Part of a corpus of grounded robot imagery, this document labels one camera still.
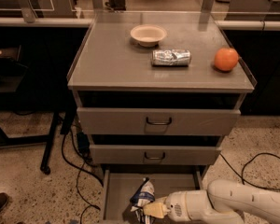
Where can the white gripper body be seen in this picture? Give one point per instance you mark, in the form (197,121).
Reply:
(174,203)

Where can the blue chip bag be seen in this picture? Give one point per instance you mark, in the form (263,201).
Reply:
(144,195)

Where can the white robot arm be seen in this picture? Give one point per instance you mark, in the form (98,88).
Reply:
(218,204)

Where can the bottom grey drawer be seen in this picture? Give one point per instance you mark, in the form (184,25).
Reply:
(120,187)

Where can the grey drawer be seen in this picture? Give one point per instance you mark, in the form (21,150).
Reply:
(164,155)
(120,187)
(157,121)

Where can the middle grey drawer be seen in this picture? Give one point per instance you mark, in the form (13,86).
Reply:
(164,155)

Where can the top grey drawer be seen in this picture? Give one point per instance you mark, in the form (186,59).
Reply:
(157,121)

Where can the grey drawer cabinet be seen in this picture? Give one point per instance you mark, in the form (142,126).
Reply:
(112,71)

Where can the black power adapter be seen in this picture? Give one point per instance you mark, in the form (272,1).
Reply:
(83,144)

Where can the silver soda can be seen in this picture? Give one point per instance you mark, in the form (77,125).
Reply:
(170,57)

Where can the orange fruit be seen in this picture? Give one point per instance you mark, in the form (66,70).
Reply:
(226,59)

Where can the beige paper bowl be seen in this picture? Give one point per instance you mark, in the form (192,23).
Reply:
(148,35)

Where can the black side table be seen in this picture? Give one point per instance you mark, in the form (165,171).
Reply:
(32,80)

